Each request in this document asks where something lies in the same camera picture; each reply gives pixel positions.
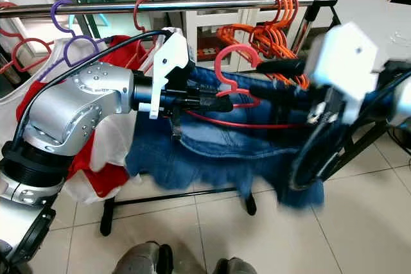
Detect grey left robot leg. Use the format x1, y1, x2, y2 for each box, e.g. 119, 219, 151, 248
112, 242, 171, 274

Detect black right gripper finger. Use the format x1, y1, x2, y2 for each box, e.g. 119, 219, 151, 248
257, 59, 309, 76
252, 83, 317, 103

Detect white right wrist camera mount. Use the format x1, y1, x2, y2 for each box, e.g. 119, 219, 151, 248
304, 22, 381, 107

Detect purple plastic hanger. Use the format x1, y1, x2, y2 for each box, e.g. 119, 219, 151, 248
39, 0, 103, 82

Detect red plastic hanger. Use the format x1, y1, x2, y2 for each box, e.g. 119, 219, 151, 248
0, 1, 53, 74
183, 43, 296, 130
134, 0, 155, 34

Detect grey right robot leg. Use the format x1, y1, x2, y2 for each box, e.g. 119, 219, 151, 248
212, 258, 264, 274

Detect grey robot leg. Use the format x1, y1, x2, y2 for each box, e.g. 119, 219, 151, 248
112, 242, 171, 274
212, 258, 264, 274

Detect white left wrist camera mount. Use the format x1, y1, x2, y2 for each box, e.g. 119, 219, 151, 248
149, 30, 198, 121

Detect black and silver clothes rack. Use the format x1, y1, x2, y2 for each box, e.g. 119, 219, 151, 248
0, 0, 392, 236

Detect blue denim garment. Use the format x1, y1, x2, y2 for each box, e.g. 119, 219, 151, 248
125, 65, 325, 209

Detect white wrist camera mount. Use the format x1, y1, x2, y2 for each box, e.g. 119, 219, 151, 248
149, 30, 198, 121
304, 22, 381, 107

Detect red T-shirt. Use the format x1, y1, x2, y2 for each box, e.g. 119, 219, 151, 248
15, 35, 136, 199

